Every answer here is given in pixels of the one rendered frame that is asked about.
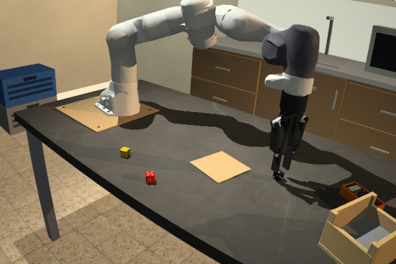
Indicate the black die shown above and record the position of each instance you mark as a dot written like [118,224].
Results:
[278,176]

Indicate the yellow die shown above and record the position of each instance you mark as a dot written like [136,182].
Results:
[125,152]

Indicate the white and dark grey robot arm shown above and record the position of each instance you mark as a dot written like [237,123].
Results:
[296,48]

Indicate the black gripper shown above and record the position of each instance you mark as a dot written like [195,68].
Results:
[289,122]

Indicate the orange digital multimeter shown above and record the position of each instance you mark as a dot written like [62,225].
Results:
[353,191]

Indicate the wooden crate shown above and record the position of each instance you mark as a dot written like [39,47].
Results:
[359,232]

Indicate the red die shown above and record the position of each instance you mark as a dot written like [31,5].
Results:
[150,177]

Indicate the tan flat mat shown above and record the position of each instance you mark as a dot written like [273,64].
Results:
[220,167]

